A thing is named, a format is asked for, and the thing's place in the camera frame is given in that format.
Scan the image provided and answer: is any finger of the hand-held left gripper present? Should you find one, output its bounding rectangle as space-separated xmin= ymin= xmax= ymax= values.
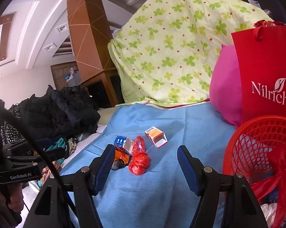
xmin=1 ymin=141 xmax=46 ymax=152
xmin=5 ymin=147 xmax=66 ymax=164

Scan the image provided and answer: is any large red plastic bag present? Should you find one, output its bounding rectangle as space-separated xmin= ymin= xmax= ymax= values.
xmin=250 ymin=145 xmax=286 ymax=228

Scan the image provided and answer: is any brown wooden door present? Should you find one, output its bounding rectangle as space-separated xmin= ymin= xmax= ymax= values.
xmin=50 ymin=62 xmax=80 ymax=88

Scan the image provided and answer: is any orange purple patterned cloth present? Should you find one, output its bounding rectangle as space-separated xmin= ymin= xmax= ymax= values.
xmin=36 ymin=160 xmax=62 ymax=188

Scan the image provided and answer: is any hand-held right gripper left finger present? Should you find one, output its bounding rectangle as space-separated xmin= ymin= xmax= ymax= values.
xmin=30 ymin=144 xmax=116 ymax=228

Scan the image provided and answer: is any red paper bag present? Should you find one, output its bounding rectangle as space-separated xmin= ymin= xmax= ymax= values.
xmin=231 ymin=25 xmax=286 ymax=126

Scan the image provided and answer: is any brown wooden cabinet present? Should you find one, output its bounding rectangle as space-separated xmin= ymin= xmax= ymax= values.
xmin=64 ymin=0 xmax=124 ymax=108

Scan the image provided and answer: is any pink pillow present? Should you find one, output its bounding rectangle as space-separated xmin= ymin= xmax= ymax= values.
xmin=209 ymin=45 xmax=243 ymax=129

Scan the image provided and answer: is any black clothing pile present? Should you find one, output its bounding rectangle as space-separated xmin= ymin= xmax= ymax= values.
xmin=0 ymin=84 xmax=100 ymax=145

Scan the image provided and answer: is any orange foil wrapper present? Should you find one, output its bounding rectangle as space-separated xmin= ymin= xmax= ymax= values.
xmin=111 ymin=147 xmax=132 ymax=170

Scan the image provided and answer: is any blue blanket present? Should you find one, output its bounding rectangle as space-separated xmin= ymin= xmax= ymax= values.
xmin=60 ymin=101 xmax=238 ymax=228

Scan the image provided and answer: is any black white dotted cloth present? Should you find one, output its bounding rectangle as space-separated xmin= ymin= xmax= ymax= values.
xmin=0 ymin=120 xmax=23 ymax=144

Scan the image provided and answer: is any teal cloth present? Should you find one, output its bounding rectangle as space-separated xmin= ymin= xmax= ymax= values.
xmin=44 ymin=136 xmax=68 ymax=158

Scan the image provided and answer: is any green clover print quilt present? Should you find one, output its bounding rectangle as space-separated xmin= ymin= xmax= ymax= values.
xmin=107 ymin=0 xmax=274 ymax=108

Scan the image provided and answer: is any red crinkled plastic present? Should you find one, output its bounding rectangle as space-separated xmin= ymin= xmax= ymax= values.
xmin=254 ymin=20 xmax=286 ymax=29

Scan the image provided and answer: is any blue white carton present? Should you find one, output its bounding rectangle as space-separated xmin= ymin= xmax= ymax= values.
xmin=113 ymin=135 xmax=134 ymax=157

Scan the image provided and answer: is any black cable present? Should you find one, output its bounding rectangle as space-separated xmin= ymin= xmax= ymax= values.
xmin=0 ymin=109 xmax=77 ymax=219

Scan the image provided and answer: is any knotted red plastic bag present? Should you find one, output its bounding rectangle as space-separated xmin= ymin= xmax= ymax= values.
xmin=128 ymin=136 xmax=151 ymax=176

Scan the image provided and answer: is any white plastic bag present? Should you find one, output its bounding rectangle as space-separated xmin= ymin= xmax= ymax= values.
xmin=261 ymin=203 xmax=280 ymax=228

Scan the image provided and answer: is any red plastic mesh basket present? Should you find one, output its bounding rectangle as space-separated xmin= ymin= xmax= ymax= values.
xmin=222 ymin=116 xmax=286 ymax=228

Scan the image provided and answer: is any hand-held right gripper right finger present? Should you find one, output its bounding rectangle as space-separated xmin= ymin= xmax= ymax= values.
xmin=177 ymin=145 xmax=268 ymax=228

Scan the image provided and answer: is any striped yellow dark cloth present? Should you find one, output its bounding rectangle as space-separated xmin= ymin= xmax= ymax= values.
xmin=66 ymin=138 xmax=80 ymax=154

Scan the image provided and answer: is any orange white small box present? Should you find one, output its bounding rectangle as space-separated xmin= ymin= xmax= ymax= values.
xmin=144 ymin=126 xmax=167 ymax=149

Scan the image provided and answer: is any person's left hand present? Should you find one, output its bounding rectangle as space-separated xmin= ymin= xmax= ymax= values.
xmin=13 ymin=183 xmax=24 ymax=213

